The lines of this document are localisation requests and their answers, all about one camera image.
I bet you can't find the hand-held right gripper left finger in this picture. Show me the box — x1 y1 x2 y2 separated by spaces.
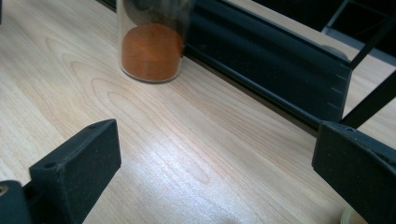
22 119 122 224

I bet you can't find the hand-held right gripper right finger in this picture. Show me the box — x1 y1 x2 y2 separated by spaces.
311 120 396 224

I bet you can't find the grey metal shelf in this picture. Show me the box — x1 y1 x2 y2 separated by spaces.
321 26 396 67

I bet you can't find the glass jar with orange powder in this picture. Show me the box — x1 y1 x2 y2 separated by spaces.
116 0 194 84

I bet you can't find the black metal frame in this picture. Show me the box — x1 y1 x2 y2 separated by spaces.
96 0 396 138

